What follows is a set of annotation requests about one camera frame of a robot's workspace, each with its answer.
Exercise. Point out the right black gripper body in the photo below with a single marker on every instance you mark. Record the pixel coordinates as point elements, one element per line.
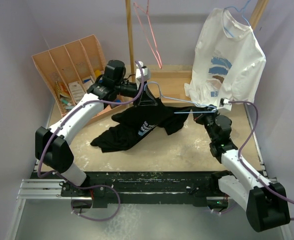
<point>207,119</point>

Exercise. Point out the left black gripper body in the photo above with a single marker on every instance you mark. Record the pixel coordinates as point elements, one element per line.
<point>138,101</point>

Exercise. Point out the blue wire hanger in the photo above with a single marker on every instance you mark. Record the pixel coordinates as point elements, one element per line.
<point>177,99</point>

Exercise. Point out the black t-shirt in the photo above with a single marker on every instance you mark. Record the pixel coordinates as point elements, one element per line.
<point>136,122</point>

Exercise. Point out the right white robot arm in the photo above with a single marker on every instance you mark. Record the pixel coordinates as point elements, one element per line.
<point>262,200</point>

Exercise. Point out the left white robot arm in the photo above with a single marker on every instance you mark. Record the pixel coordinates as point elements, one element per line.
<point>52,145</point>

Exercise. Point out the white t-shirt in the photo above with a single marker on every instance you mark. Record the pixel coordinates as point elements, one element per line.
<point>224,67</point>

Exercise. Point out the blue hanger under white shirt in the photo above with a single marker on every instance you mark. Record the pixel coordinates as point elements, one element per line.
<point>234,21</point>

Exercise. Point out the wooden clothes rack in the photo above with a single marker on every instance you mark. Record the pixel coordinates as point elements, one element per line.
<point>171,78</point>

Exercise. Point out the white paper card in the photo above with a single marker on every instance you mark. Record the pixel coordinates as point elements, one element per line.
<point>77,91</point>

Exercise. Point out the pink desk organizer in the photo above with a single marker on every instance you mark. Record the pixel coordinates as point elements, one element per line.
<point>79,61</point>

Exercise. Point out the spiral notebook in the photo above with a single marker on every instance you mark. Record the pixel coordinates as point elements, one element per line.
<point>61,90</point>

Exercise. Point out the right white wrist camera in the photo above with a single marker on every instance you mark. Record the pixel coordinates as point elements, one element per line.
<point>224,105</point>

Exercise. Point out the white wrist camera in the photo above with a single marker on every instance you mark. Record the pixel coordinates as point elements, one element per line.
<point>141,71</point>
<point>224,105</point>

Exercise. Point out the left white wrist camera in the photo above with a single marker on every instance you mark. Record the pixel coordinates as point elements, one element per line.
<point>141,71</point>

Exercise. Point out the pink wire hanger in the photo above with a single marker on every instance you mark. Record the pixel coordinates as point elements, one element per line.
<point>150,37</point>

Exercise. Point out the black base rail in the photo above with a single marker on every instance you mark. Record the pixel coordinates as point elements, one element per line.
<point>196,188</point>

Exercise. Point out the aluminium frame rail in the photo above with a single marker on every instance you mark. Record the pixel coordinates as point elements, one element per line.
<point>41,213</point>

